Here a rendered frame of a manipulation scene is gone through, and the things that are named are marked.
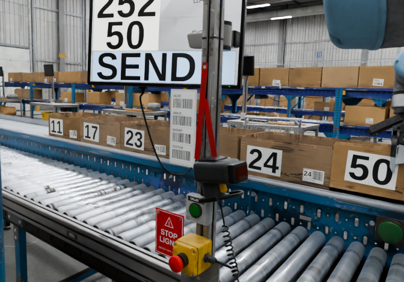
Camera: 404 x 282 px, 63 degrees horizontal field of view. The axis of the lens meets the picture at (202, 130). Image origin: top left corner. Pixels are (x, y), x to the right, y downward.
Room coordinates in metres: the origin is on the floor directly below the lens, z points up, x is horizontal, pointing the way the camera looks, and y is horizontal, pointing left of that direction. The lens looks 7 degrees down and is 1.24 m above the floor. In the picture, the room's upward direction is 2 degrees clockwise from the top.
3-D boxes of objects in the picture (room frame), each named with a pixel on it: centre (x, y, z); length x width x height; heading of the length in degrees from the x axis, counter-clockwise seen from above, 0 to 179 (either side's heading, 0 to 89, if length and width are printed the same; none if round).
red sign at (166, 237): (0.83, 0.05, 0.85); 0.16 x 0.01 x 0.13; 54
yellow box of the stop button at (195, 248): (0.74, -0.01, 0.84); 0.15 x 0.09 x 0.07; 54
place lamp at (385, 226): (1.01, -0.61, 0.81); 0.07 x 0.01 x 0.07; 54
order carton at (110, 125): (2.12, 0.55, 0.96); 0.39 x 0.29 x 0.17; 54
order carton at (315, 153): (1.42, -0.41, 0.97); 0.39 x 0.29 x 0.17; 54
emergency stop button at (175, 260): (0.73, 0.04, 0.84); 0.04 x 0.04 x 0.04; 54
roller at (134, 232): (1.25, 0.12, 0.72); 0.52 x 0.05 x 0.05; 144
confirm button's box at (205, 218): (0.78, 0.00, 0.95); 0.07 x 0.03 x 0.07; 54
